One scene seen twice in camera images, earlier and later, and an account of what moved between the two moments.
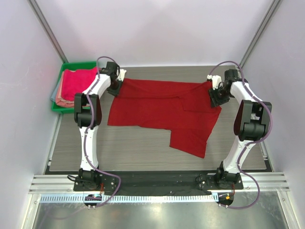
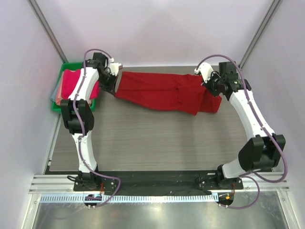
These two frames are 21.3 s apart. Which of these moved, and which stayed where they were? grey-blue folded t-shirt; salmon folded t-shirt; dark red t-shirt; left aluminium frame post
Moved: dark red t-shirt
Stayed: grey-blue folded t-shirt; salmon folded t-shirt; left aluminium frame post
